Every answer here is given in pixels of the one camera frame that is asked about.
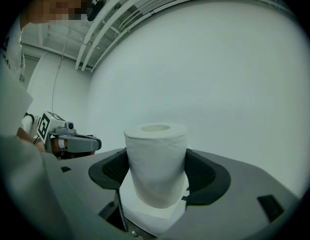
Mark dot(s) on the black head-worn camera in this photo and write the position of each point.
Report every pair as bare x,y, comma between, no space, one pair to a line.
95,7

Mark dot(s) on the person's white printed t-shirt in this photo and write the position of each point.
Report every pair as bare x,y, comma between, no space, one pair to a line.
12,96

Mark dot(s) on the person's head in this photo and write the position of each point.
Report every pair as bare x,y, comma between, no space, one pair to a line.
57,1

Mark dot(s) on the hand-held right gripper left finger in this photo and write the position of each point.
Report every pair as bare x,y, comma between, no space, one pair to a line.
90,204

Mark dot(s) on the person's left hand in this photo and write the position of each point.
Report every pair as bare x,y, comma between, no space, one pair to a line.
55,147

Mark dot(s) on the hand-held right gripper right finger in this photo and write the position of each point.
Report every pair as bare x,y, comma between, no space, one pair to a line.
240,196

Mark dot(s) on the person's left forearm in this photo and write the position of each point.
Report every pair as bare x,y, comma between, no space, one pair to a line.
25,135

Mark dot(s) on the white ceiling pipe rack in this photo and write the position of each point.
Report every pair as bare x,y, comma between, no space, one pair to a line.
91,49

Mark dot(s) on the white toilet paper roll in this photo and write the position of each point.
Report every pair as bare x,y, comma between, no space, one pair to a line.
155,164

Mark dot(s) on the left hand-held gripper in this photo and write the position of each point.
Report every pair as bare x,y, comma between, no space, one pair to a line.
48,125

